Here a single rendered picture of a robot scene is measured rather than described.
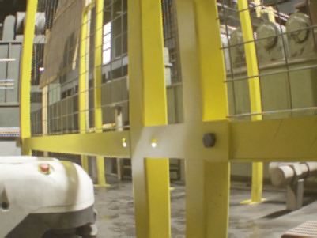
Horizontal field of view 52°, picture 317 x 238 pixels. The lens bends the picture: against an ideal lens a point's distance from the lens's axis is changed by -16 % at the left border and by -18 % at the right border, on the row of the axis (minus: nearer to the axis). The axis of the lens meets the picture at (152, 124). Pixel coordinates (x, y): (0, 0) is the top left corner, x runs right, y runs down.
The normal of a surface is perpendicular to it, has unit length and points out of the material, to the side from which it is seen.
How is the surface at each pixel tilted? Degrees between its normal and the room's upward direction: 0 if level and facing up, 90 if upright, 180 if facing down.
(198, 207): 90
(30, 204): 90
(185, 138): 90
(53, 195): 90
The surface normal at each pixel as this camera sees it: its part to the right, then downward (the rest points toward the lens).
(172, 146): -0.85, 0.02
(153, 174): 0.52, -0.05
